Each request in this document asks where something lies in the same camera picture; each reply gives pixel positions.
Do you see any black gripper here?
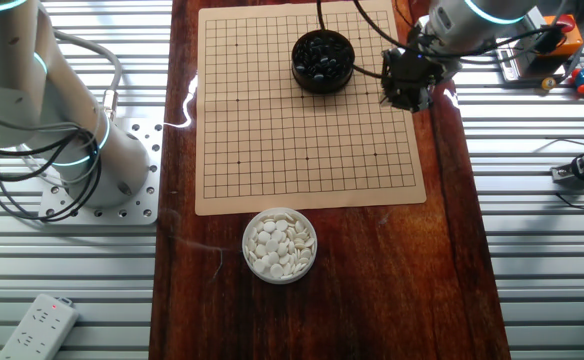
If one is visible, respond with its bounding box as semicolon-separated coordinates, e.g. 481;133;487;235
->
379;47;461;114

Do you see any beige go board mat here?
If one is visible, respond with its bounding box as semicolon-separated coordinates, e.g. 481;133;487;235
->
194;0;427;217

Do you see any black bowl of black stones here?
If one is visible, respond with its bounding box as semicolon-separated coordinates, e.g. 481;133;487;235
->
290;28;357;95

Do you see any orange box with red button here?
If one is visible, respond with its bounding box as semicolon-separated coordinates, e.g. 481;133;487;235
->
541;13;584;59

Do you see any dark red wooden plank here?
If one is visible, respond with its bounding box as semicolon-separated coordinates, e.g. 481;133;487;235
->
147;0;512;360

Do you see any white bowl of white stones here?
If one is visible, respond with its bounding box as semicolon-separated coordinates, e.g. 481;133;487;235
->
241;206;319;286

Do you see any silver robot mounting plate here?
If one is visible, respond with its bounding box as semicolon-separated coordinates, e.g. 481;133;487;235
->
38;117;163;226

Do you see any white power strip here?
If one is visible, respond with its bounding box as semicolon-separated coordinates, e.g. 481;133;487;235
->
0;293;80;360

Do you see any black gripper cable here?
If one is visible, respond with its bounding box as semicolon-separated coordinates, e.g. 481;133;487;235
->
315;0;571;80

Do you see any ribbed silver exterior camera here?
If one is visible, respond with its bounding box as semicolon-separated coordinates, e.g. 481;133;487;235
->
499;45;546;84

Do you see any aluminium camera stand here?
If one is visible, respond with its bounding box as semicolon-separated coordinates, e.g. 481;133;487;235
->
550;147;584;187

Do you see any thin black cable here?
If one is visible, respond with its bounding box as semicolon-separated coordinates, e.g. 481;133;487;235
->
554;192;584;212

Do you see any grey cable with metal plug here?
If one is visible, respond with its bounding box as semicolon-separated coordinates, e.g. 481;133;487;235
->
51;28;124;122

